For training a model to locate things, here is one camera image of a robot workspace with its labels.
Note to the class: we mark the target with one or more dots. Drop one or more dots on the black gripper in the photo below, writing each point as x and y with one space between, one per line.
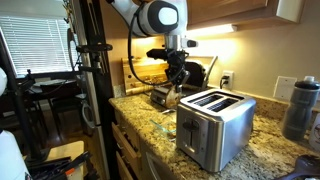
176 72

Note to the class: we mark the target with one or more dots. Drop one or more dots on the brown bread slice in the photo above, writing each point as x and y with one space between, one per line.
171 99

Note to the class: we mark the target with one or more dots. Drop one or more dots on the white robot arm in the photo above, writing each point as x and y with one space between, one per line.
159 17

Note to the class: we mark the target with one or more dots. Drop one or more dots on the black toaster lever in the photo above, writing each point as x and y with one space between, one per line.
189 126

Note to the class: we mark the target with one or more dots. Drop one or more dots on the stainless steel two-slot toaster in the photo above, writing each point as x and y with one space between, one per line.
225 121

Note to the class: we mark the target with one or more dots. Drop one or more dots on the wooden cutting board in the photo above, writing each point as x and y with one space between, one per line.
147 69

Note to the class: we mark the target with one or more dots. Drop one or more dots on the wooden upper cabinets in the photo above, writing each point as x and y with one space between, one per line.
204 13

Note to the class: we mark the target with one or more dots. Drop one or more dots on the under-cabinet light bar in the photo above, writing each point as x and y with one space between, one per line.
213 30

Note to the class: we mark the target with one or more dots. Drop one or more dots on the wooden lower drawers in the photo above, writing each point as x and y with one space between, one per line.
128 142

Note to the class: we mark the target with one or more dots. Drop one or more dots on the black robot stand pole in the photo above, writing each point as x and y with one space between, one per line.
97 111

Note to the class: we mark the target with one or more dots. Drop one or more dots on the dark grey water bottle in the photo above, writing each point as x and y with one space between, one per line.
298 113

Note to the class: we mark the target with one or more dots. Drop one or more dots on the dark dining table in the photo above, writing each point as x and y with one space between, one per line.
62 95

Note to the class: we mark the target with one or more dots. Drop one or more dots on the white window blinds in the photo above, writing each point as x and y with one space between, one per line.
37 44

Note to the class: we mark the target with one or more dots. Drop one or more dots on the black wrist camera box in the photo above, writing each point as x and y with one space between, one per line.
157 54

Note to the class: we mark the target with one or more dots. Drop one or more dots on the white wall power outlet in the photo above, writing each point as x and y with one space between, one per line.
228 77

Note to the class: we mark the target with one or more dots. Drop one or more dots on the white wall switch plate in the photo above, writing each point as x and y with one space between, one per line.
284 87

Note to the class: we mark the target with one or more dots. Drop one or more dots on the dark utensil handle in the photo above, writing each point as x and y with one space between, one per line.
307 166

